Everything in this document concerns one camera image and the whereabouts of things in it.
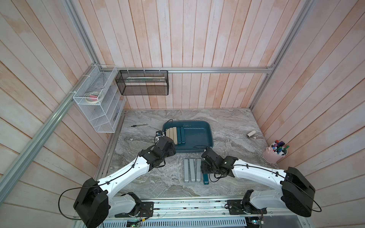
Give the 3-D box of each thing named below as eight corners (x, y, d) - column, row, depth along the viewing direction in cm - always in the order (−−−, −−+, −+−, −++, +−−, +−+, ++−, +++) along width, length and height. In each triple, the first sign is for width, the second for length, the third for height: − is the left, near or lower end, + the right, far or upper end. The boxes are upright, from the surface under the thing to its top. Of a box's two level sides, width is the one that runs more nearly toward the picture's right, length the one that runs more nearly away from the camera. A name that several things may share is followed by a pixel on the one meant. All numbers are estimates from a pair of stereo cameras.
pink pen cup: (260, 159, 94) (271, 149, 83) (265, 148, 99) (276, 138, 88) (273, 166, 91) (286, 157, 80) (277, 155, 96) (290, 145, 85)
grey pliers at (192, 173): (190, 182, 84) (190, 180, 81) (189, 161, 93) (189, 158, 90) (195, 182, 84) (195, 180, 81) (193, 161, 93) (194, 158, 90)
